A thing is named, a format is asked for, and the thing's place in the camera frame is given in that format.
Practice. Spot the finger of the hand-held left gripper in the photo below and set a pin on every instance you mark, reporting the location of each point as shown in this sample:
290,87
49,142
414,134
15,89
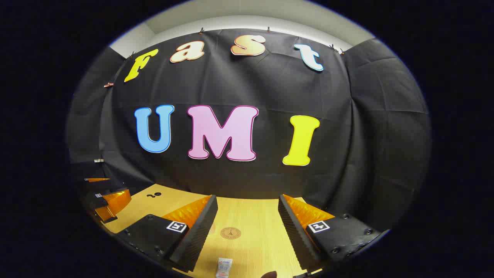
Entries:
98,180
115,200

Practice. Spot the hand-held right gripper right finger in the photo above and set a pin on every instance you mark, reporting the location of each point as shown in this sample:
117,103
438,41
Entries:
295,235

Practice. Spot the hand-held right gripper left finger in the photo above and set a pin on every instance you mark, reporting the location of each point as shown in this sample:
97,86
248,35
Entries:
200,231

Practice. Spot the round brown coaster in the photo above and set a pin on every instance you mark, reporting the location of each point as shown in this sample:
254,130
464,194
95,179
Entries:
230,233

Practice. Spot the white toothpaste tube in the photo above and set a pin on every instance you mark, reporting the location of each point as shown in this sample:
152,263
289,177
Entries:
224,267

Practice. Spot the wooden desktop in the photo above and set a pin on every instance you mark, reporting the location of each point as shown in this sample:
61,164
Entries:
251,216

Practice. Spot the copper cloth clip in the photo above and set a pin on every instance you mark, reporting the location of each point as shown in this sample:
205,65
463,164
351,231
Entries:
109,84

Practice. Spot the black backdrop cloth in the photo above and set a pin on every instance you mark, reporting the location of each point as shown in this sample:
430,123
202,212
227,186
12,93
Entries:
247,85

